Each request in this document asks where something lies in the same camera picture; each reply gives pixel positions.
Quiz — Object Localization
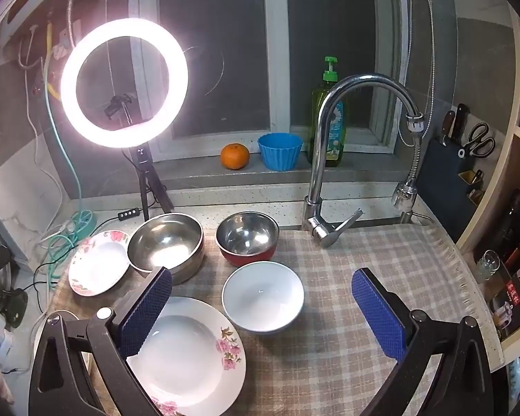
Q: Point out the orange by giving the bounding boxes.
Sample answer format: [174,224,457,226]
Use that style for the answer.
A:
[220,143,250,171]

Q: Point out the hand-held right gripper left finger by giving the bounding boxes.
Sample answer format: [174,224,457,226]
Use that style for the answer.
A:
[28,266,174,416]

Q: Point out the dark bottle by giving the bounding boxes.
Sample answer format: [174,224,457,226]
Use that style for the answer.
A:
[494,191,520,261]

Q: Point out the black cable with remote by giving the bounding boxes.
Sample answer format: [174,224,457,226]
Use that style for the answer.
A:
[34,208,148,289]

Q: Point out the chrome sprayer hose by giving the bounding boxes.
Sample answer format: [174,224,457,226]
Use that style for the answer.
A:
[391,132,434,226]

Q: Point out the checked cloth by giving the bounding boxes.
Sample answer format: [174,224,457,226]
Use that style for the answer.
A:
[47,223,503,416]

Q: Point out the dark knife holder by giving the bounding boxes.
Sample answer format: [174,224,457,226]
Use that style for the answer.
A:
[416,139,486,243]

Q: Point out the brown handled knife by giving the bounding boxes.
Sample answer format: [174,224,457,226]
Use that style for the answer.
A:
[441,110,456,147]

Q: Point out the drinking glass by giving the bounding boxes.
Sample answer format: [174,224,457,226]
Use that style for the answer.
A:
[474,250,501,284]

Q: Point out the white ceramic bowl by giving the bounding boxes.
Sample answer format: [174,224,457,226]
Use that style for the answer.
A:
[222,261,305,334]

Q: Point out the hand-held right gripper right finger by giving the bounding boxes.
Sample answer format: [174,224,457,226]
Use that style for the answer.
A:
[351,268,495,416]

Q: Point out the chrome faucet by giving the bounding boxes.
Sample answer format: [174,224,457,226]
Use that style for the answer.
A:
[302,73,425,249]

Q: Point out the blue ribbed cup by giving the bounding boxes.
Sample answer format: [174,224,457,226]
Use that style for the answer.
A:
[257,133,304,171]

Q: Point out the large floral plate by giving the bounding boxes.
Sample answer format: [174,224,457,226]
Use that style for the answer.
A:
[125,296,247,416]

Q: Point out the ring light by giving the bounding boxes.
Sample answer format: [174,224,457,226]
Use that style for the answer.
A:
[61,18,189,149]

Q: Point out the teal power strip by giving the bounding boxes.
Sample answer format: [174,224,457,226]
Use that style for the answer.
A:
[67,210,97,243]

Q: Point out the red printed box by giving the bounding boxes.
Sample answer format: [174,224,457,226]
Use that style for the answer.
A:
[487,264,520,339]

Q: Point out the black tripod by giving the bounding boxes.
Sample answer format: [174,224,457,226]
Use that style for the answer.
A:
[121,145,174,222]

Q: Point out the wooden shelf unit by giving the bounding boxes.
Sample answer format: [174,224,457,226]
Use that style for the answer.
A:
[455,4,520,373]

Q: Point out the black scissors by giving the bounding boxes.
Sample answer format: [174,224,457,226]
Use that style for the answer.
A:
[457,122,496,159]

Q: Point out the teal cable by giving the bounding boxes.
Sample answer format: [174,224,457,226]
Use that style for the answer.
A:
[43,52,97,287]

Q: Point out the white cable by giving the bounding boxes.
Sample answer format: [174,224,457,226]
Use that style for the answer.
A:
[21,43,68,248]

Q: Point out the green dish soap bottle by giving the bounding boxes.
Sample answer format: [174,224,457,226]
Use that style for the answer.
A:
[309,56,347,167]

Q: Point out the window frame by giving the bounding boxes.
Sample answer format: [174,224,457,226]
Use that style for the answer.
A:
[130,0,417,157]

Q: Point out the red steel bowl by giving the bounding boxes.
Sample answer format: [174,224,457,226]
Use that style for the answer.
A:
[215,211,280,268]

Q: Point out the black handled knife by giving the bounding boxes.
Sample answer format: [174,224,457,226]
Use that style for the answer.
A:
[453,103,469,139]

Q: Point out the large steel bowl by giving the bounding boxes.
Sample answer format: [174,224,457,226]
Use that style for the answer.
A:
[127,212,205,286]

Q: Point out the small floral plate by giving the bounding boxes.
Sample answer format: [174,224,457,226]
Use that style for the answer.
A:
[68,229,131,297]

